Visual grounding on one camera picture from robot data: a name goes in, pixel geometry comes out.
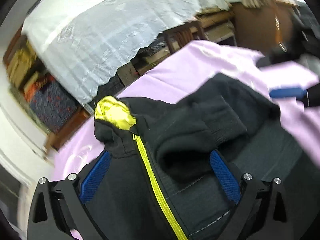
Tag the patterned dark blue storage boxes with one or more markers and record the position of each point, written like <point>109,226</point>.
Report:
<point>53,105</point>

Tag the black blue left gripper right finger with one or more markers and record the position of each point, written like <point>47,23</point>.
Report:
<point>260,206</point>

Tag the brown wooden desk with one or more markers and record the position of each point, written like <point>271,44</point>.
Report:
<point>263,28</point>

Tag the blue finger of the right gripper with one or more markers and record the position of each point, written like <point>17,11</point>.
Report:
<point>292,92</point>

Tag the lilac printed bed sheet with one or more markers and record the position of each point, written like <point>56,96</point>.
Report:
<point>184,72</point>

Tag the dark wooden chair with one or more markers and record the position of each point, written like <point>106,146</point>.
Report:
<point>183,34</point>

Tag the white crinkled cover cloth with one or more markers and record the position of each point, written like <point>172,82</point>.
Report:
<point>83,42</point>

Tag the brown wooden cabinet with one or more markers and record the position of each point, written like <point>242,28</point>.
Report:
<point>58,139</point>

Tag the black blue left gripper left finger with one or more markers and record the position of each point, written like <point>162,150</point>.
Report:
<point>59,206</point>

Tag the black jacket with yellow zipper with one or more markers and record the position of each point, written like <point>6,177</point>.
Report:
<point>172,166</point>

